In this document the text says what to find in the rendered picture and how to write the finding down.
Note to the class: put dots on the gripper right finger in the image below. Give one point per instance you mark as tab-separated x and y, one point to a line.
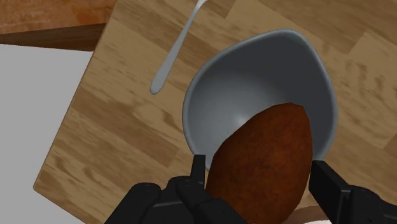
338	192

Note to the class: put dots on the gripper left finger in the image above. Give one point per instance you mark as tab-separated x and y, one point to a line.
186	195

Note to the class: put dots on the brown oval fruit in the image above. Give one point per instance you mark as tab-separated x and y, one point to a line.
263	164

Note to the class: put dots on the grey bowl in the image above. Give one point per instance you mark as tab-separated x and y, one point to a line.
248	80

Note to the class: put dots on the silver cutlery piece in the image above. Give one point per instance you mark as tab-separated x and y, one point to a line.
172	56

